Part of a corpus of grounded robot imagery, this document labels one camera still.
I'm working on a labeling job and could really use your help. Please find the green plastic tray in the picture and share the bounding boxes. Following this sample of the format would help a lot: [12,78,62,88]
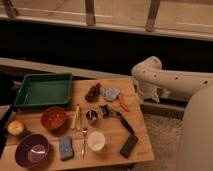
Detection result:
[14,73,72,110]

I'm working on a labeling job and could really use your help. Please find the light blue cloth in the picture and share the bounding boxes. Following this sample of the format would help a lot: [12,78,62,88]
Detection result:
[100,87,120,101]

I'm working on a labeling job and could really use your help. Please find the small metal cup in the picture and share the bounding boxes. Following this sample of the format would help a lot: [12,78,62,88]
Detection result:
[86,110,98,125]

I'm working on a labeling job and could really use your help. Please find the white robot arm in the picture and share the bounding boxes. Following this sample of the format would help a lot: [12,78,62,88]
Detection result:
[131,56,213,171]

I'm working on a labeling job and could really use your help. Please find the wooden utensil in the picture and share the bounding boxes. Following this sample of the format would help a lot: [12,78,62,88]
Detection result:
[71,105,81,131]

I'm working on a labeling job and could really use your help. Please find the dark grape bunch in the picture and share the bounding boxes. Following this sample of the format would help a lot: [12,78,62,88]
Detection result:
[85,83,100,103]

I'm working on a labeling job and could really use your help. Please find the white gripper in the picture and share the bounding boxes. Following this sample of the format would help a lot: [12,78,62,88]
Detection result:
[135,80,160,103]

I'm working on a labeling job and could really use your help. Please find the orange bowl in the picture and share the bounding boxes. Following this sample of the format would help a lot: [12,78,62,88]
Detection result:
[41,106,67,131]

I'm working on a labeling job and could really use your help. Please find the blue sponge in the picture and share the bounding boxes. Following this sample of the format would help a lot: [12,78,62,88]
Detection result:
[59,136,74,161]

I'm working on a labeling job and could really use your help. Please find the orange carrot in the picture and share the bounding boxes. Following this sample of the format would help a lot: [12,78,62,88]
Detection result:
[118,93,129,112]

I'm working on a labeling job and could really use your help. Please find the purple bowl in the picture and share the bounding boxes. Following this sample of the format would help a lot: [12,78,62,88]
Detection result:
[15,134,50,168]

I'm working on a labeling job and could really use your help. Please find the red yellow apple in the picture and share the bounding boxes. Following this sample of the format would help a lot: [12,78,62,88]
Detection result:
[7,120,25,136]

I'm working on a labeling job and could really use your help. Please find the white plastic cup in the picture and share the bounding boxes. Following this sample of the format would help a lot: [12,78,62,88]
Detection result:
[88,131,106,153]

